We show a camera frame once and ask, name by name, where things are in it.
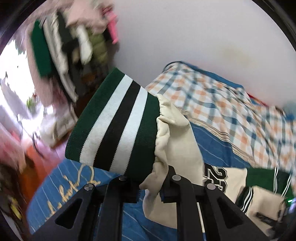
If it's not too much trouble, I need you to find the green white varsity jacket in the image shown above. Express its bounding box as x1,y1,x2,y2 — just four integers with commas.
65,63,295,232

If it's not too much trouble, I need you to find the plaid checkered blanket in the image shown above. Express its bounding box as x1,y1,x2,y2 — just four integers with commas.
147,62,295,174

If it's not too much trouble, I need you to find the pile of clothes on rack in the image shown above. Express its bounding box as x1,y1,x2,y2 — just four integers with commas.
25,1,118,145

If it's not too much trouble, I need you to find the blue striped bed sheet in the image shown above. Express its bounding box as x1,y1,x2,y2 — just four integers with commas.
26,62,258,241

